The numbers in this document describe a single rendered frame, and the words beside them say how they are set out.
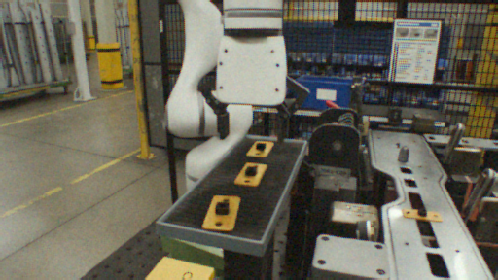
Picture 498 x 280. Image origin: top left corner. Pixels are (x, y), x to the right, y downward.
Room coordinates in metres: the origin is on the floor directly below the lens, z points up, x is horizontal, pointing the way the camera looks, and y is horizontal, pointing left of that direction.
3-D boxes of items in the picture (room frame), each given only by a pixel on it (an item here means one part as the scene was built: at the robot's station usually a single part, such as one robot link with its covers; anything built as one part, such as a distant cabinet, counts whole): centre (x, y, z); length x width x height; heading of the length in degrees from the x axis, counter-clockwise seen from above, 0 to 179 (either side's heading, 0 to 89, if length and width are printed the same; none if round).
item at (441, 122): (1.54, -0.48, 1.02); 0.90 x 0.22 x 0.03; 72
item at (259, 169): (0.50, -0.01, 1.17); 0.08 x 0.04 x 0.01; 166
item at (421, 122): (1.29, -0.74, 0.88); 0.08 x 0.08 x 0.36; 72
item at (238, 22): (0.50, -0.01, 1.40); 0.09 x 0.08 x 0.03; 76
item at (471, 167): (0.95, -0.72, 0.87); 0.12 x 0.09 x 0.35; 72
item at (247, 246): (0.50, -0.01, 1.16); 0.37 x 0.14 x 0.02; 162
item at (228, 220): (0.38, 0.03, 1.17); 0.08 x 0.04 x 0.01; 174
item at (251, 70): (0.50, -0.01, 1.34); 0.10 x 0.07 x 0.11; 76
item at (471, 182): (0.83, -0.64, 0.84); 0.11 x 0.08 x 0.29; 72
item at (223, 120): (0.52, 0.04, 1.26); 0.03 x 0.03 x 0.07; 76
